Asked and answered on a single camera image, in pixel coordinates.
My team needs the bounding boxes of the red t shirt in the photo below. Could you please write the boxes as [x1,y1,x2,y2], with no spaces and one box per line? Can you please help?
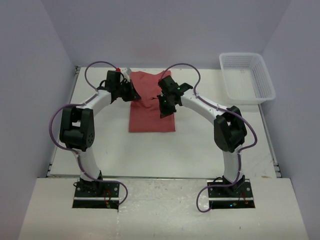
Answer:
[128,71,176,133]

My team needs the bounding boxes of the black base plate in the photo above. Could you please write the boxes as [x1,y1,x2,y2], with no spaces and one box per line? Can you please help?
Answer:
[207,179,256,210]
[72,179,120,210]

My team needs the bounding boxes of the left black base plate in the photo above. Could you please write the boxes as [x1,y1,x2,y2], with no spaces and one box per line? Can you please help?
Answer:
[72,179,120,210]

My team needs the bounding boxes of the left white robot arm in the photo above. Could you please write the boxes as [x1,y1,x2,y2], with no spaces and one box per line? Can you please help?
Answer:
[59,68,141,197]

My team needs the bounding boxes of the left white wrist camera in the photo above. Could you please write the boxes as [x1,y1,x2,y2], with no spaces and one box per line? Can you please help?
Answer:
[121,67,132,81]

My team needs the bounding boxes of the white plastic basket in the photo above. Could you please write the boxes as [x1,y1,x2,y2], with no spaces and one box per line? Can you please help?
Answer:
[219,52,276,105]

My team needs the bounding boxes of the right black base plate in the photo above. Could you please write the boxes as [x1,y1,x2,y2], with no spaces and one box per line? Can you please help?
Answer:
[207,179,256,210]

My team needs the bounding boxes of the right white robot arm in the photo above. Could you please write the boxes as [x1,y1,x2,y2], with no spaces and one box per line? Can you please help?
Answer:
[157,76,247,197]

